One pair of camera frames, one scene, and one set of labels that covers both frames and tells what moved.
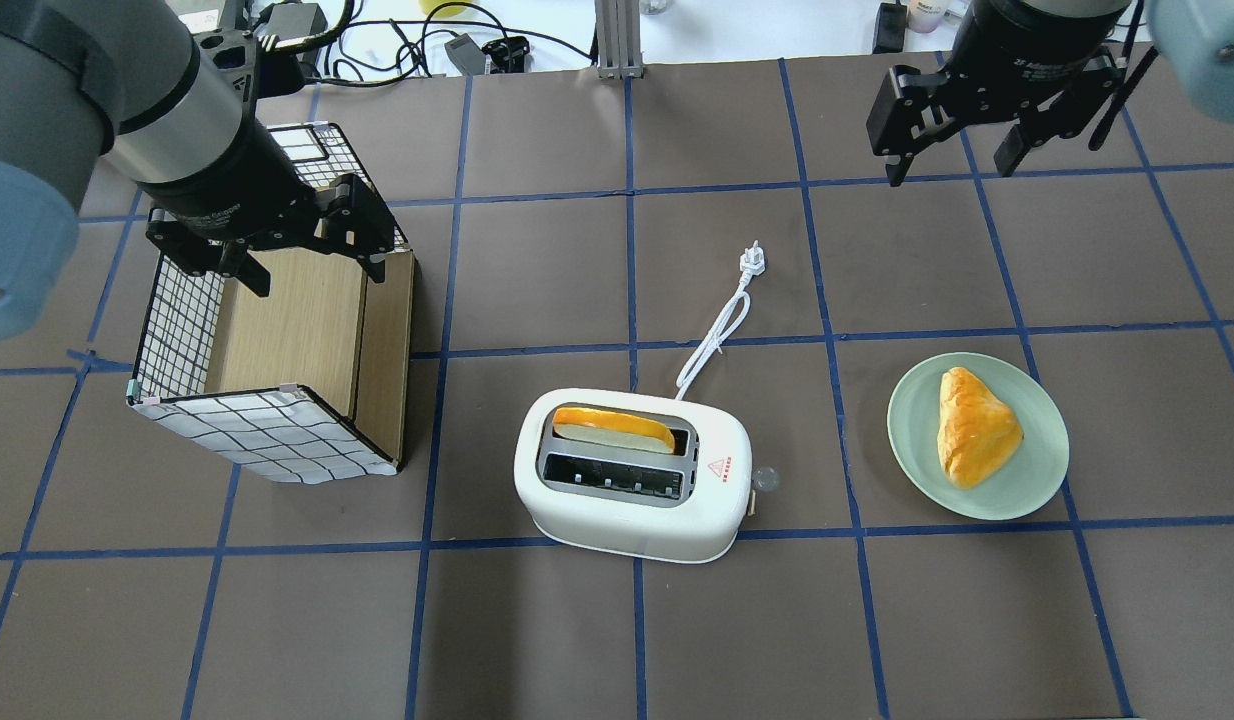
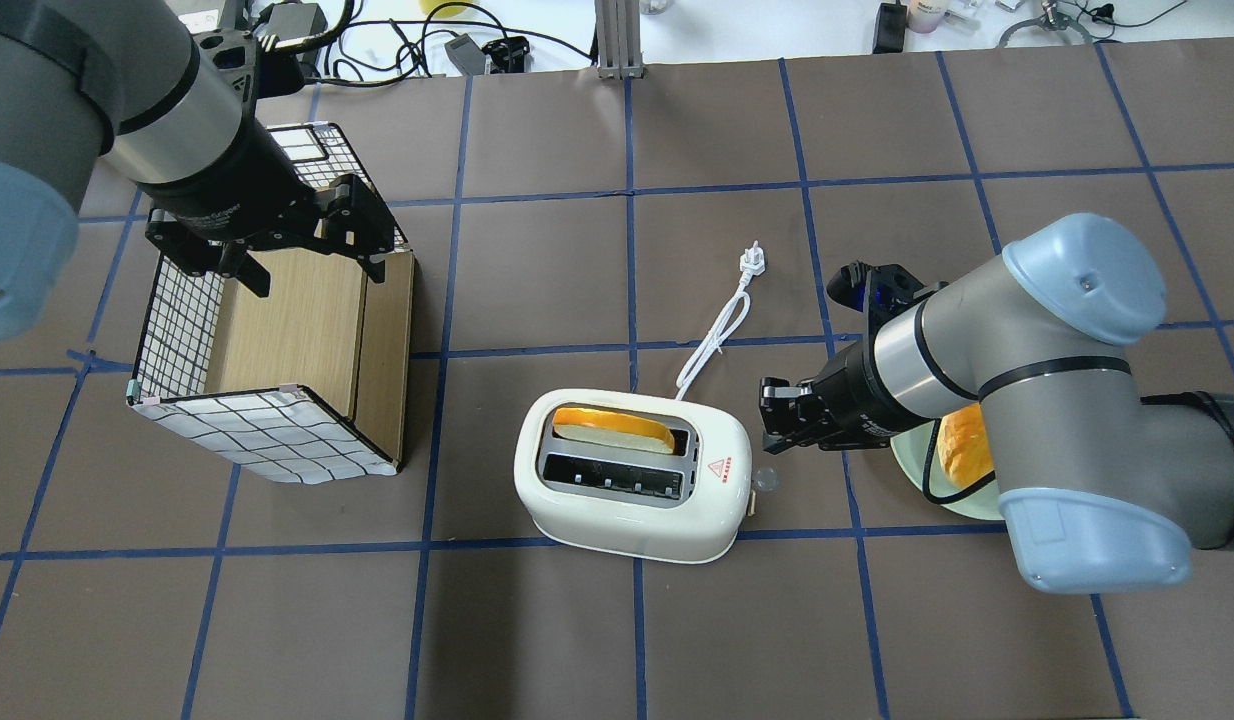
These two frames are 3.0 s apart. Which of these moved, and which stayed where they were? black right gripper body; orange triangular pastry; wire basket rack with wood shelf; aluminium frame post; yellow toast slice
Moved: black right gripper body
Stayed: aluminium frame post; wire basket rack with wood shelf; yellow toast slice; orange triangular pastry
